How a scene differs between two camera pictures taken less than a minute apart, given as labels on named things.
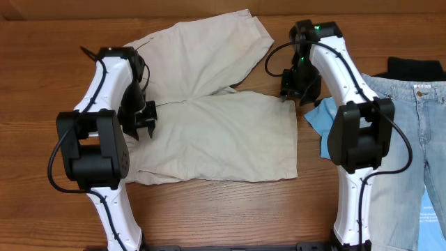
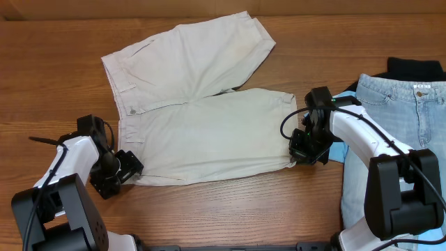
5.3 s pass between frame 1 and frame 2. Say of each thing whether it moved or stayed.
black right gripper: moved
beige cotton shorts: stayed
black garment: stayed
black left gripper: moved
